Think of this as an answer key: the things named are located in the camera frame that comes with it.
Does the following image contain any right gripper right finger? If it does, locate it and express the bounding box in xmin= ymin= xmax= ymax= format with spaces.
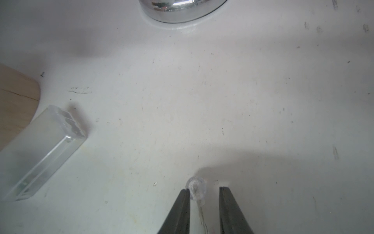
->
xmin=219 ymin=187 xmax=254 ymax=234

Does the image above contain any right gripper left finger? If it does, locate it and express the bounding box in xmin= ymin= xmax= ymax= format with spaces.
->
xmin=158 ymin=189 xmax=191 ymax=234

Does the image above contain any thin wire fairy light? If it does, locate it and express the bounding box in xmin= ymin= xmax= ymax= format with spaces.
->
xmin=186 ymin=176 xmax=208 ymax=234

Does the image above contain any left green christmas tree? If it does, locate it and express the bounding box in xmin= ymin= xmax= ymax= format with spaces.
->
xmin=1 ymin=64 xmax=41 ymax=149

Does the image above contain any clear battery box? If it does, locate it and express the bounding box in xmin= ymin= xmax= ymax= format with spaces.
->
xmin=1 ymin=105 xmax=87 ymax=202

